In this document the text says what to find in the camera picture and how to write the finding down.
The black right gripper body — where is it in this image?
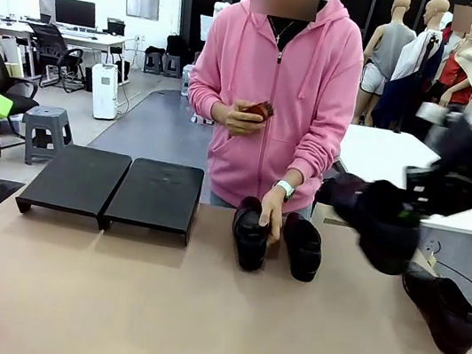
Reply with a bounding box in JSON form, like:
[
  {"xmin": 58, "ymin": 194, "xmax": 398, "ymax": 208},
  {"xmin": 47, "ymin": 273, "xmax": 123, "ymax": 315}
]
[{"xmin": 398, "ymin": 161, "xmax": 472, "ymax": 224}]

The black slip-on loafer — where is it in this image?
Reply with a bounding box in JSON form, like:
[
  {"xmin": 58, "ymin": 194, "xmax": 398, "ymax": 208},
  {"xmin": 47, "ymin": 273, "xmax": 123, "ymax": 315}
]
[
  {"xmin": 224, "ymin": 193, "xmax": 279, "ymax": 275},
  {"xmin": 275, "ymin": 210, "xmax": 328, "ymax": 285}
]

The small brown brush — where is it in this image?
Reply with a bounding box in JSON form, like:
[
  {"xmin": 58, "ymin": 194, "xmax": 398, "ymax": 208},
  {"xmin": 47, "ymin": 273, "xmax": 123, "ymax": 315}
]
[{"xmin": 238, "ymin": 96, "xmax": 277, "ymax": 125}]

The person's right forearm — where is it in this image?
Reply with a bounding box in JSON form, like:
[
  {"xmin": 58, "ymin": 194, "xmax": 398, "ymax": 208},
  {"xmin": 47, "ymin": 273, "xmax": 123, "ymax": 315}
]
[{"xmin": 184, "ymin": 82, "xmax": 237, "ymax": 124}]

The person's left forearm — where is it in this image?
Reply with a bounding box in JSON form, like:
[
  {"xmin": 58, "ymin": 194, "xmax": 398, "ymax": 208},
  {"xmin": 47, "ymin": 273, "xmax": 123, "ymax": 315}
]
[{"xmin": 282, "ymin": 122, "xmax": 346, "ymax": 198}]

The black shoe stand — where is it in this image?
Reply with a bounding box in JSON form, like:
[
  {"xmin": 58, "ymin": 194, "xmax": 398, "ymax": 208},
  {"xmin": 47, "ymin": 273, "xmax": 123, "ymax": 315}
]
[
  {"xmin": 99, "ymin": 152, "xmax": 206, "ymax": 248},
  {"xmin": 13, "ymin": 137, "xmax": 135, "ymax": 232}
]

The person's left hand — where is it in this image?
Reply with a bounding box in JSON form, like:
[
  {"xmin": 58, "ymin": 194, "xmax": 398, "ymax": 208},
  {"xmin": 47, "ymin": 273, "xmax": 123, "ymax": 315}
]
[{"xmin": 255, "ymin": 185, "xmax": 292, "ymax": 247}]

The person's right hand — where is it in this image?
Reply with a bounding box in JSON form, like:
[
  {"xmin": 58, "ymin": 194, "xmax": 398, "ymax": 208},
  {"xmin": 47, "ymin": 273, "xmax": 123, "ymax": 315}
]
[{"xmin": 223, "ymin": 98, "xmax": 271, "ymax": 141}]

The grey plastic stool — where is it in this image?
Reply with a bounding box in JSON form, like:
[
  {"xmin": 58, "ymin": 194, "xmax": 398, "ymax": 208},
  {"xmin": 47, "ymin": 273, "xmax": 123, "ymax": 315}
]
[{"xmin": 15, "ymin": 101, "xmax": 80, "ymax": 172}]

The large white table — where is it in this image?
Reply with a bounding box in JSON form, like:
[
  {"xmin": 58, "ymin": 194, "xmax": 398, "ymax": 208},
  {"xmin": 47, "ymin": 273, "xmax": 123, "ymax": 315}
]
[{"xmin": 327, "ymin": 122, "xmax": 472, "ymax": 237}]

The white computer monitor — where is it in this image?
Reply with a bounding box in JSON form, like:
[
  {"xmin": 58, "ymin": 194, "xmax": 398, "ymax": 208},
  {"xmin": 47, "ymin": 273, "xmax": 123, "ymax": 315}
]
[{"xmin": 2, "ymin": 0, "xmax": 43, "ymax": 23}]

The white air purifier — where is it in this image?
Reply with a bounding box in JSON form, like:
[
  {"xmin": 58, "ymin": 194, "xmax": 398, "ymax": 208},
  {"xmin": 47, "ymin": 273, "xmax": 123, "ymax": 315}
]
[{"xmin": 83, "ymin": 61, "xmax": 126, "ymax": 123}]

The white office desk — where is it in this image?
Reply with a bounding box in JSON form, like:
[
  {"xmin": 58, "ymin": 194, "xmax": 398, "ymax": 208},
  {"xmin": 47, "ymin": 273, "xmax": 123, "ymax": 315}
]
[{"xmin": 0, "ymin": 16, "xmax": 136, "ymax": 93}]

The black computer monitor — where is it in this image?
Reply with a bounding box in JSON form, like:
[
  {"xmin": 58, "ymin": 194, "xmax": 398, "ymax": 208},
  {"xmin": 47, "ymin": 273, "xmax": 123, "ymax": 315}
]
[{"xmin": 51, "ymin": 0, "xmax": 100, "ymax": 31}]

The white wristwatch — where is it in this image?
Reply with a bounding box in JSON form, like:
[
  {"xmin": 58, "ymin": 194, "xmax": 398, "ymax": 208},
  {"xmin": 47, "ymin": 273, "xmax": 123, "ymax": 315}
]
[{"xmin": 270, "ymin": 177, "xmax": 298, "ymax": 204}]

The mannequin in white navy jacket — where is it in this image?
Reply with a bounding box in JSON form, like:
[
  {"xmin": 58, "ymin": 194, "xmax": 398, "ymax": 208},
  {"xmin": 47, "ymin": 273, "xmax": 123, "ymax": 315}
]
[{"xmin": 381, "ymin": 0, "xmax": 454, "ymax": 138}]

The small black desk device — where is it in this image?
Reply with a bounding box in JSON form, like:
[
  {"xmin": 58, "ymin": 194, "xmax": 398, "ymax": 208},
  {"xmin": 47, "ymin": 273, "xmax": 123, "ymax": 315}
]
[{"xmin": 104, "ymin": 17, "xmax": 128, "ymax": 38}]

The mannequin in grey tank top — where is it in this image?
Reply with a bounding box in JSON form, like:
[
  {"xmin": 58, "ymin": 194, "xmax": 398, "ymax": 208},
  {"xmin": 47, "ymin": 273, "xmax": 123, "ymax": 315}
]
[{"xmin": 351, "ymin": 0, "xmax": 423, "ymax": 133}]

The person in pink hoodie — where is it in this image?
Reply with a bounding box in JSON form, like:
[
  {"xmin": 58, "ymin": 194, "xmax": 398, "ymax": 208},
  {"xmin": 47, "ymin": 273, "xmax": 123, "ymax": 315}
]
[{"xmin": 170, "ymin": 0, "xmax": 374, "ymax": 226}]

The small grey stool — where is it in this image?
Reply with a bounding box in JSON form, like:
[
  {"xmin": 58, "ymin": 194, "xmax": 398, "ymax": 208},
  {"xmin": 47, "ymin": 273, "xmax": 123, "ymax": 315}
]
[
  {"xmin": 141, "ymin": 50, "xmax": 168, "ymax": 76},
  {"xmin": 161, "ymin": 52, "xmax": 185, "ymax": 80}
]

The black backpack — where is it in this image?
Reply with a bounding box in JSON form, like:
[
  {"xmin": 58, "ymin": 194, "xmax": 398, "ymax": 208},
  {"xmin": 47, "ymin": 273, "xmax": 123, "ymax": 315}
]
[{"xmin": 163, "ymin": 31, "xmax": 193, "ymax": 60}]

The glass computer case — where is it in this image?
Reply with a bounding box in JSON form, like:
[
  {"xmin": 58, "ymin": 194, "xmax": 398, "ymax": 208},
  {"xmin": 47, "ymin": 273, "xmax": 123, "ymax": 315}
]
[{"xmin": 178, "ymin": 63, "xmax": 197, "ymax": 98}]

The small white background robot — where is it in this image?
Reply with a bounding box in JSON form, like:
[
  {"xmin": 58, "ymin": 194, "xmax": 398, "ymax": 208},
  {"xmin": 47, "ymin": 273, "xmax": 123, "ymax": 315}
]
[{"xmin": 211, "ymin": 0, "xmax": 234, "ymax": 22}]

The silver cross necklace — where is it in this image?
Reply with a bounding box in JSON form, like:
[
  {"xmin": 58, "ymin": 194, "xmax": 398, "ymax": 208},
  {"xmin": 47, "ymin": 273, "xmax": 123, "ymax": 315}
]
[{"xmin": 264, "ymin": 14, "xmax": 297, "ymax": 49}]

